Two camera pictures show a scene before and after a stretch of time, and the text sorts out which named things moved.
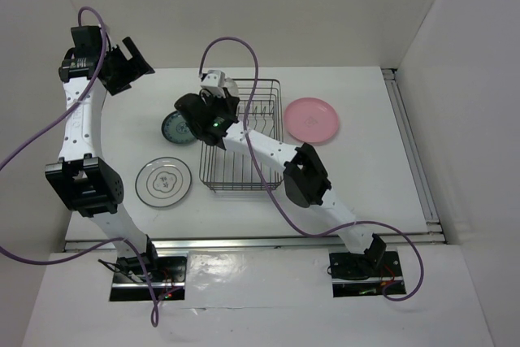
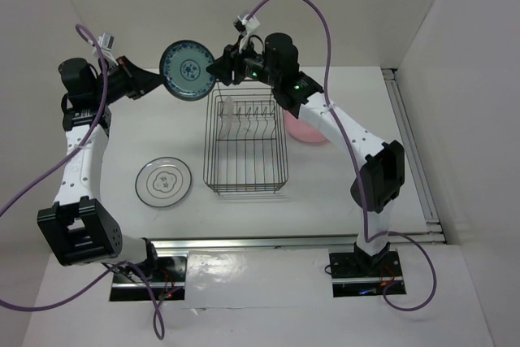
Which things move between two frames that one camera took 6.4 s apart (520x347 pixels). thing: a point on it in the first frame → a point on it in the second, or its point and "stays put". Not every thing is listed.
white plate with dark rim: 162,181 stays put
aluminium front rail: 247,243 stays put
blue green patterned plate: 175,129 → 184,64
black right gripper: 230,103 → 230,61
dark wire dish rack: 261,108 stays put
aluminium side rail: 413,152 stays put
